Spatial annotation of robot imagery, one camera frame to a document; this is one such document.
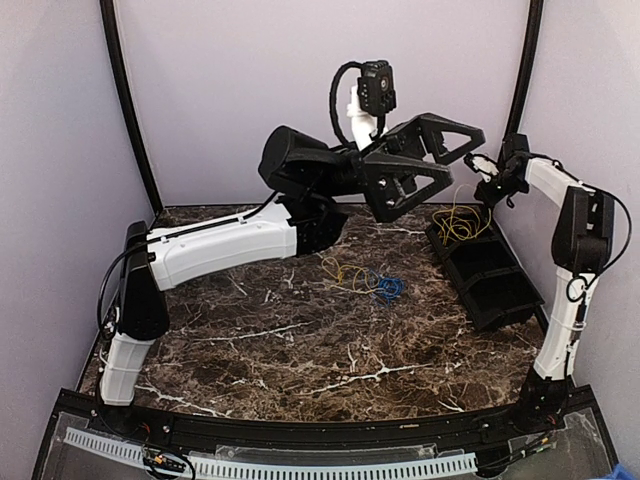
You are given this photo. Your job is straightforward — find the white slotted cable duct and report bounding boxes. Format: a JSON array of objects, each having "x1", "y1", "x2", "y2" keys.
[{"x1": 64, "y1": 427, "x2": 477, "y2": 479}]

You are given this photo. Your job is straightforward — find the blue object at corner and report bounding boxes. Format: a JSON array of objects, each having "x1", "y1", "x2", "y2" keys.
[{"x1": 609, "y1": 464, "x2": 638, "y2": 480}]

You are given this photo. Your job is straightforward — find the right black frame post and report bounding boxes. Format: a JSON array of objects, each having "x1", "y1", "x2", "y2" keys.
[{"x1": 504, "y1": 0, "x2": 544, "y2": 138}]

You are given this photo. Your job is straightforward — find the black frame post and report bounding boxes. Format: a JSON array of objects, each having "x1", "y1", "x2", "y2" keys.
[
  {"x1": 504, "y1": 0, "x2": 544, "y2": 138},
  {"x1": 98, "y1": 0, "x2": 164, "y2": 215}
]

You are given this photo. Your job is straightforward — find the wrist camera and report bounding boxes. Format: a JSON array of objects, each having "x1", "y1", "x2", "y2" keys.
[
  {"x1": 463, "y1": 153, "x2": 499, "y2": 183},
  {"x1": 328, "y1": 60, "x2": 397, "y2": 150}
]

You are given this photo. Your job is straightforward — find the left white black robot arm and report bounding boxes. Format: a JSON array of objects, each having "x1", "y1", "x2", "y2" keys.
[{"x1": 99, "y1": 113, "x2": 485, "y2": 436}]

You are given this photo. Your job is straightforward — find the black front rail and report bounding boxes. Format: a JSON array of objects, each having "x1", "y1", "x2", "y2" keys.
[{"x1": 59, "y1": 389, "x2": 596, "y2": 456}]

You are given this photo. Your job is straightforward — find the left black frame post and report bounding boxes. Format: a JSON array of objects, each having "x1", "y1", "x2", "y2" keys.
[{"x1": 98, "y1": 0, "x2": 164, "y2": 215}]

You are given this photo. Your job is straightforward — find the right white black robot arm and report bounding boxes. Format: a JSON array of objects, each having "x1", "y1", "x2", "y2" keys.
[{"x1": 464, "y1": 134, "x2": 633, "y2": 434}]

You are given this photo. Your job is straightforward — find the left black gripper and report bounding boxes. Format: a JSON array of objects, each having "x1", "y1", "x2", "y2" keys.
[{"x1": 317, "y1": 109, "x2": 490, "y2": 221}]

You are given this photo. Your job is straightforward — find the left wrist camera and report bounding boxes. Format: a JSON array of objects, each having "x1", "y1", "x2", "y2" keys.
[{"x1": 328, "y1": 60, "x2": 397, "y2": 150}]

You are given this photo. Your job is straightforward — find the black three-compartment bin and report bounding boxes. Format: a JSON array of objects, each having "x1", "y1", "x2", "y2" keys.
[{"x1": 426, "y1": 208, "x2": 544, "y2": 331}]

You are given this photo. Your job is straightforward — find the blue cable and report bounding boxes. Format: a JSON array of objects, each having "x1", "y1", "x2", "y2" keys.
[{"x1": 367, "y1": 269, "x2": 407, "y2": 309}]

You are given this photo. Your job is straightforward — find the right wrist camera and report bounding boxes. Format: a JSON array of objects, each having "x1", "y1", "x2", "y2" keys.
[{"x1": 463, "y1": 153, "x2": 499, "y2": 183}]

